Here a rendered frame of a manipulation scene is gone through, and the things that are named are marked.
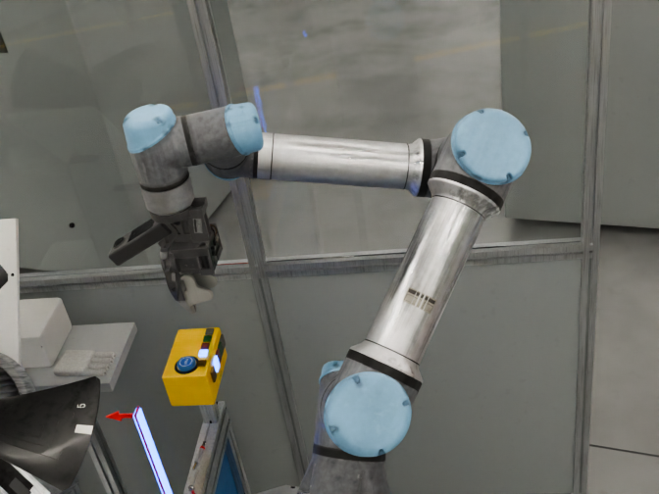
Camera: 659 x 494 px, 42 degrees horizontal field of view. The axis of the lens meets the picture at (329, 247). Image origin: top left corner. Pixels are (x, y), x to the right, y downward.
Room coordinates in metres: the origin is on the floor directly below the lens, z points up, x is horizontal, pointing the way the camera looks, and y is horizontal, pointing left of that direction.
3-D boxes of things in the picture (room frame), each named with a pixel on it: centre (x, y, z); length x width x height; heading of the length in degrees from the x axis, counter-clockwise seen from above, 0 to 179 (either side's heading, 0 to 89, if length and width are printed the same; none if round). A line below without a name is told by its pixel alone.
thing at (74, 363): (1.72, 0.68, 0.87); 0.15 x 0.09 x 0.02; 74
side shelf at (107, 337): (1.79, 0.76, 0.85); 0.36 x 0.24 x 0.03; 80
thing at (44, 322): (1.83, 0.83, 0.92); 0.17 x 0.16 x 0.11; 170
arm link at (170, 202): (1.14, 0.23, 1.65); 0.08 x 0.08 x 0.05
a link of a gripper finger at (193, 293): (1.12, 0.23, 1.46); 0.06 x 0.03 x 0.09; 80
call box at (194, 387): (1.45, 0.34, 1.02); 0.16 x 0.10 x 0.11; 170
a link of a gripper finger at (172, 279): (1.12, 0.25, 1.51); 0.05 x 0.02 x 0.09; 170
